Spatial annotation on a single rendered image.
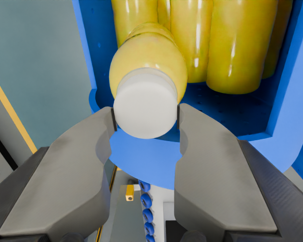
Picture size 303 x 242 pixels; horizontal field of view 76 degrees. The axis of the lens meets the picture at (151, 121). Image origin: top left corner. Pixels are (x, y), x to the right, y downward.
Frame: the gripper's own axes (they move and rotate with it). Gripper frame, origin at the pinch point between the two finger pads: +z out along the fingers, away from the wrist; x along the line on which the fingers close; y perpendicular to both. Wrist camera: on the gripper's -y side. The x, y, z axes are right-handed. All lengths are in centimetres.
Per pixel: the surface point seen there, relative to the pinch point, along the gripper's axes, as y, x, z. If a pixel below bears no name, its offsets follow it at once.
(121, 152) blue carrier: 7.3, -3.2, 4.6
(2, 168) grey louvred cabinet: 107, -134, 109
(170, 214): 53, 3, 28
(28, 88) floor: 43, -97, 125
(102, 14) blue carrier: -4.8, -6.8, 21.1
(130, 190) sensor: 47, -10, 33
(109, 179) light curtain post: 66, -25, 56
